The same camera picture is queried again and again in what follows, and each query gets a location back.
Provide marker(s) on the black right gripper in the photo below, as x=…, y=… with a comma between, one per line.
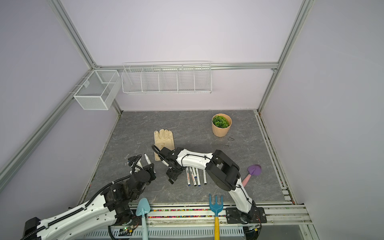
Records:
x=173, y=175

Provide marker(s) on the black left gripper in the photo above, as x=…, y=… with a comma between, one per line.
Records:
x=148, y=168

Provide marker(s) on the white whiteboard marker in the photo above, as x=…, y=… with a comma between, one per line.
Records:
x=188, y=176
x=193, y=176
x=148, y=160
x=197, y=176
x=204, y=177

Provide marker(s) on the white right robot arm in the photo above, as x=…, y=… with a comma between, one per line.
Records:
x=224, y=172

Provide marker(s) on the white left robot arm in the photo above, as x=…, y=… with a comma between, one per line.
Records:
x=109, y=206

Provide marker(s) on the cream work glove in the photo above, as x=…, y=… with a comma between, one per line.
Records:
x=164, y=139

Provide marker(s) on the teal garden trowel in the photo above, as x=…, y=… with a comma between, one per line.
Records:
x=143, y=208

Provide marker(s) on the terracotta pot with green plant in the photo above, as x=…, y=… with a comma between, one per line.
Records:
x=221, y=124

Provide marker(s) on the purple pink small shovel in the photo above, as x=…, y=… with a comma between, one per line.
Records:
x=253, y=170

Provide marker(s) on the small white mesh basket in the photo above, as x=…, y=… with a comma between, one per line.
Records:
x=99, y=90

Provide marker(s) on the aluminium front rail base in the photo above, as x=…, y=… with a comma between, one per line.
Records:
x=283, y=221

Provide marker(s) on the teal fork yellow handle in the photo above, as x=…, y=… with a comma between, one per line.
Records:
x=216, y=208

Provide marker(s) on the long white wire basket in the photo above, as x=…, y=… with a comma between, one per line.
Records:
x=167, y=77

